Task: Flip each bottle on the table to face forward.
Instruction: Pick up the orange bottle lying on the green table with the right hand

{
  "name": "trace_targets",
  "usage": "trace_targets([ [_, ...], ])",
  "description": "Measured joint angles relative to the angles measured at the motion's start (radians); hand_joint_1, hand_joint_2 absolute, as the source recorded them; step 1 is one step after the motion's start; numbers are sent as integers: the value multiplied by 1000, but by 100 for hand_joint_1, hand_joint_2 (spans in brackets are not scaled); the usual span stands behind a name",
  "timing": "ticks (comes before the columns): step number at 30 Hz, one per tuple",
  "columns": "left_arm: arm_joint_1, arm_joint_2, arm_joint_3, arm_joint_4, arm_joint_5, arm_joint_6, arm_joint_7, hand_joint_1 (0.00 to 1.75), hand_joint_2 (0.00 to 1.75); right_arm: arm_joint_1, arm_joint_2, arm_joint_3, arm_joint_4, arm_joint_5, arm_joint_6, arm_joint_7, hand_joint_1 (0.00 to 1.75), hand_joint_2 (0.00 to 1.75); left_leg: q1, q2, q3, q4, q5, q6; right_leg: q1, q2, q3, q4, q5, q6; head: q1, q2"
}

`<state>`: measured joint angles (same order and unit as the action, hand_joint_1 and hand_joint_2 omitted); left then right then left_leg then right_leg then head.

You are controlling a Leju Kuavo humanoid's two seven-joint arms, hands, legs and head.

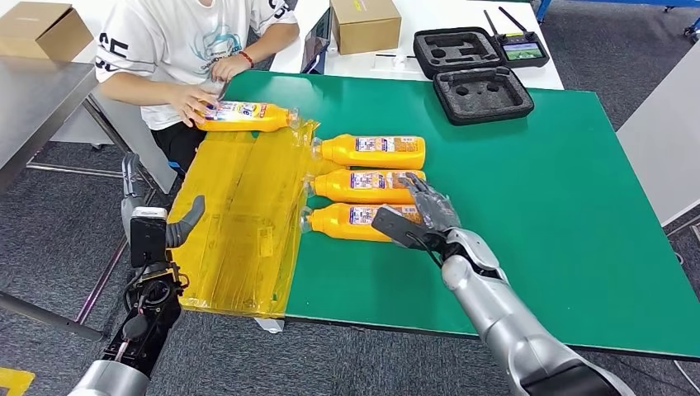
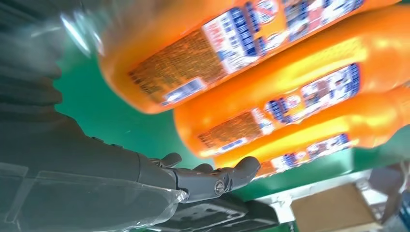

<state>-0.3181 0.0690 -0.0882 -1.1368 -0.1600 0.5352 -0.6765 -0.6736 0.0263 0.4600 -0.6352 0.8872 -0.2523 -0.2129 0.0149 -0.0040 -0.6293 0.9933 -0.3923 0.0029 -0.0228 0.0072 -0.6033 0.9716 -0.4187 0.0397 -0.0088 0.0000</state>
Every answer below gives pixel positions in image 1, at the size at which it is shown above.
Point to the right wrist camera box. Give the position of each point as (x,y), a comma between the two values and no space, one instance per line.
(396,224)

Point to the person's left forearm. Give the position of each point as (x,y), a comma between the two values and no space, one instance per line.
(273,42)

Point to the person's right forearm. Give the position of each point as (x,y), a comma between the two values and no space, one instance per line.
(137,90)

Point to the pale grey table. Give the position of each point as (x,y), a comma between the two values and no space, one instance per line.
(662,142)

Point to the orange detergent bottle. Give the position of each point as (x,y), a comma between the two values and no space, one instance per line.
(333,188)
(273,120)
(339,156)
(333,224)

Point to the cardboard box with yellow label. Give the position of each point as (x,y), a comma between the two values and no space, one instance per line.
(363,27)

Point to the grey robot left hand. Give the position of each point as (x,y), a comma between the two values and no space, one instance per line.
(183,227)

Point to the person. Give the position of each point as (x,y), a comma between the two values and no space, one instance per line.
(164,43)

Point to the black remote controller with screen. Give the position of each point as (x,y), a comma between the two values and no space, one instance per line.
(522,53)

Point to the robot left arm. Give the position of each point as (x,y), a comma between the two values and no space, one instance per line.
(112,380)

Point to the black foam-lined case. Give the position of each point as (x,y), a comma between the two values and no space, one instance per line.
(481,97)

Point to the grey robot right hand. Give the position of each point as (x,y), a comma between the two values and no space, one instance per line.
(437,210)

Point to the person's right hand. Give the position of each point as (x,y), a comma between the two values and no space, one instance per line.
(186,101)

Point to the yellow plastic sheet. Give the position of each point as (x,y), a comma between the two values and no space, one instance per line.
(240,218)

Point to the person's left hand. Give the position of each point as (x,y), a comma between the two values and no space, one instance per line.
(229,68)

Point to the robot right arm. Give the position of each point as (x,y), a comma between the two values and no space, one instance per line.
(503,317)

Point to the black pen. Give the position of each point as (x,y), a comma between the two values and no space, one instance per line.
(388,56)

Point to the dark tablet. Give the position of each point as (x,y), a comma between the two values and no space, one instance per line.
(314,45)

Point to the steel table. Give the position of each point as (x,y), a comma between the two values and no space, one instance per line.
(38,98)

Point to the plain cardboard box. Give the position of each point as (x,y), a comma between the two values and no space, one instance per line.
(38,30)

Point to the white table foot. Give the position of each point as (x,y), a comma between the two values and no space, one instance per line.
(271,326)
(514,350)

